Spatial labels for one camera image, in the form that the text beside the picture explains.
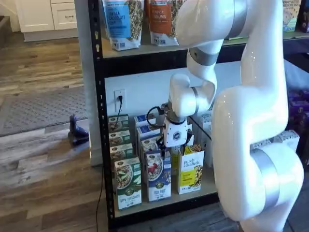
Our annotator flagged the black power cord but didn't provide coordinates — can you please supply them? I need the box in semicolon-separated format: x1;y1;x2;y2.
96;95;124;232

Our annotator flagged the blue and white cereal box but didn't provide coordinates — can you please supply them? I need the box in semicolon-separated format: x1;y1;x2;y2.
140;138;160;158
134;115;157;129
144;149;172;203
136;127;162;145

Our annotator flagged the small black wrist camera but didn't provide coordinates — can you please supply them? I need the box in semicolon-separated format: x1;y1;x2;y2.
160;102;170;117

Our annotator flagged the grey floor mat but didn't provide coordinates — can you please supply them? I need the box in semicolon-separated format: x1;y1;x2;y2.
0;86;89;137

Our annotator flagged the green peanut butter bites box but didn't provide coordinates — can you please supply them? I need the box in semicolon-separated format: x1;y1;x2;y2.
282;0;302;33

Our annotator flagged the white cabinet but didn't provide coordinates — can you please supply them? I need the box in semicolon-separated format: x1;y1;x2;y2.
14;0;79;42

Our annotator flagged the orange pumpkin cinnamon granola bag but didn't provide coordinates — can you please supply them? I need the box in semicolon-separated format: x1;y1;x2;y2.
147;0;181;46

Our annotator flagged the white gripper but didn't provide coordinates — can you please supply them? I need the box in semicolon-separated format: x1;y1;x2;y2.
158;119;194;159

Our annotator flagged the green and white cereal box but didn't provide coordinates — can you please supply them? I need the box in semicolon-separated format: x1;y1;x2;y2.
114;156;142;211
108;130;131;147
110;143;134;167
108;114;130;133

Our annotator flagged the dark purple snack box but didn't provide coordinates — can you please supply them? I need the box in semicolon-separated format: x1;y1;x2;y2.
299;0;309;32

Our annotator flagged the black metal shelf unit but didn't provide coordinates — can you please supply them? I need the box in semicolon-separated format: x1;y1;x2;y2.
88;0;309;229

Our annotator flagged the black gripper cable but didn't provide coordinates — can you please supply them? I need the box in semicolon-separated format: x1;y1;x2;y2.
146;106;168;150

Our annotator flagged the white box with patterned top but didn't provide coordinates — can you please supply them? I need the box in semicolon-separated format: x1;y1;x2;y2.
274;130;300;155
190;112;213;136

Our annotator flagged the purple object on floor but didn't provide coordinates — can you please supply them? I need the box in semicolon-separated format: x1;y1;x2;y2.
68;115;89;147

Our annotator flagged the yellow and white granola box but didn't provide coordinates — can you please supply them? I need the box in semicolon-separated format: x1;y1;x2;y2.
170;145;184;174
177;144;205;195

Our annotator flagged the blue vanilla chocolate granola bag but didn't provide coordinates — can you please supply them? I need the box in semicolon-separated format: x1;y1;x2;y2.
101;0;145;51

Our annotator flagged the white wall outlet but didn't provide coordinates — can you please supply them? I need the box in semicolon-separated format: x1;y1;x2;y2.
114;89;126;113

